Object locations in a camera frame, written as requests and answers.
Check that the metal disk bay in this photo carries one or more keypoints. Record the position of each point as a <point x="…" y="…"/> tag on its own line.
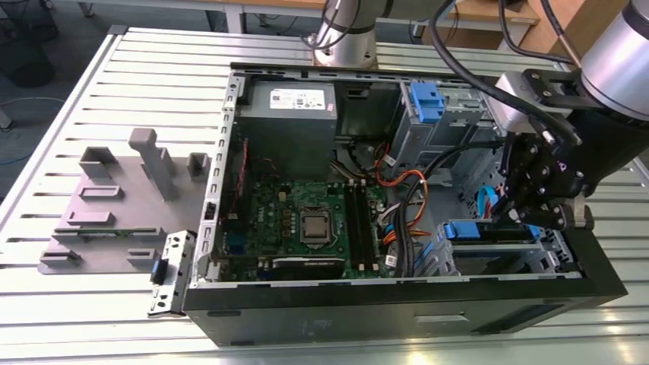
<point x="492" y="249"/>

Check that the silver CPU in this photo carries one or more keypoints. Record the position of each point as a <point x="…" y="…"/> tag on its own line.
<point x="315" y="227"/>

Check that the blue drive cage latch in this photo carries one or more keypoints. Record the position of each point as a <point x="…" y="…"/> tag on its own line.
<point x="428" y="102"/>

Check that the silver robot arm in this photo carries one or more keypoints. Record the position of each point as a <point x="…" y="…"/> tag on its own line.
<point x="349" y="45"/>

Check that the metal expansion slot bracket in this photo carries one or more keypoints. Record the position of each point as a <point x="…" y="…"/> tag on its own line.
<point x="177" y="262"/>

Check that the black chair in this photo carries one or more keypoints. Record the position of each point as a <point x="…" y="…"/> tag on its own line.
<point x="31" y="68"/>

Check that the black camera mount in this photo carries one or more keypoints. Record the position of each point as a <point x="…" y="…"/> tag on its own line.
<point x="557" y="91"/>

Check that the white table frame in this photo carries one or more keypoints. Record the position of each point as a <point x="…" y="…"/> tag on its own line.
<point x="232" y="21"/>

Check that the wooden cabinet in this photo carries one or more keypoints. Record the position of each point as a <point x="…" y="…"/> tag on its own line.
<point x="588" y="19"/>

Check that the metal optical drive cage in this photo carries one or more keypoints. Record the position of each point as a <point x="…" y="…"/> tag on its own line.
<point x="431" y="133"/>

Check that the grey plastic parts rack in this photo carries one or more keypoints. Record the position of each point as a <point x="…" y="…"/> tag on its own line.
<point x="127" y="213"/>

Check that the CPU socket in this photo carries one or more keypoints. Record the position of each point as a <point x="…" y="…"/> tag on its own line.
<point x="315" y="210"/>

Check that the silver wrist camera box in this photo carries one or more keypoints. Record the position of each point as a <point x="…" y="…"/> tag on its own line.
<point x="509" y="118"/>

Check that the black PC case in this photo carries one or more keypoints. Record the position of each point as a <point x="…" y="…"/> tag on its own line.
<point x="355" y="311"/>

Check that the grey power supply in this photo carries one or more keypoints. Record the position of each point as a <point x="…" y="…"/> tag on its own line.
<point x="289" y="144"/>

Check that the wooden desk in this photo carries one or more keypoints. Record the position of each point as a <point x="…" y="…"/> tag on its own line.
<point x="481" y="15"/>

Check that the black graphics card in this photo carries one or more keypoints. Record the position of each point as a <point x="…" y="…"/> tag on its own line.
<point x="304" y="266"/>

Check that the hard disk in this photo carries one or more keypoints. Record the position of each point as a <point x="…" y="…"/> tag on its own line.
<point x="461" y="232"/>

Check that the black RAM slot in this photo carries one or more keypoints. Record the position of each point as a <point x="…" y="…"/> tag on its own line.
<point x="365" y="224"/>
<point x="351" y="224"/>

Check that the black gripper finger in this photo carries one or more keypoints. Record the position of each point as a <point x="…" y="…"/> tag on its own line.
<point x="552" y="214"/>
<point x="523" y="167"/>

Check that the green RAM stick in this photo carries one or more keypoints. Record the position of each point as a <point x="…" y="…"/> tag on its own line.
<point x="116" y="232"/>

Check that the green motherboard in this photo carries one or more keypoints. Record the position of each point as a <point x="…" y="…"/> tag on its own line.
<point x="273" y="197"/>

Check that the blue bracket latch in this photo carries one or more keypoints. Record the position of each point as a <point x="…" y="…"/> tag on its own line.
<point x="159" y="270"/>

